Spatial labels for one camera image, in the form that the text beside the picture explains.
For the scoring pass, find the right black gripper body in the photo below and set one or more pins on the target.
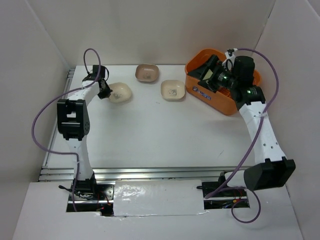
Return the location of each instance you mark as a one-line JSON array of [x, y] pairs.
[[220, 76]]

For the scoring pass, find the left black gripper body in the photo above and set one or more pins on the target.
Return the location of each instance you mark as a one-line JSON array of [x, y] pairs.
[[105, 92]]

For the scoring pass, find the cream square plate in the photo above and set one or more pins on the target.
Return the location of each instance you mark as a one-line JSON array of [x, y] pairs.
[[120, 93], [172, 90]]

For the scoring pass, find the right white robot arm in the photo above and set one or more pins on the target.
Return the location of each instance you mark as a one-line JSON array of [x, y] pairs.
[[272, 169]]

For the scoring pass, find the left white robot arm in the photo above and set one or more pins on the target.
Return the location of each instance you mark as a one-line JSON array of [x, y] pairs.
[[73, 123]]

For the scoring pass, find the orange plastic bin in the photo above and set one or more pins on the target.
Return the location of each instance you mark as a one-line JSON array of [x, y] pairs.
[[224, 101]]

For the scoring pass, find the brown square plate rear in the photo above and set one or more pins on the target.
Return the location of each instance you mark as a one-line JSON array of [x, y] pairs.
[[147, 73]]

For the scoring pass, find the white foil cover plate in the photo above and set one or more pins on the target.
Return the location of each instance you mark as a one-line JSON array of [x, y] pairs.
[[158, 198]]

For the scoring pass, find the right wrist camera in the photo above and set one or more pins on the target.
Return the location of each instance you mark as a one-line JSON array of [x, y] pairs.
[[230, 57]]

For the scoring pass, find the aluminium rail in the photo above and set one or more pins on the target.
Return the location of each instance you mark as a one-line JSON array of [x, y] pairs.
[[154, 173]]

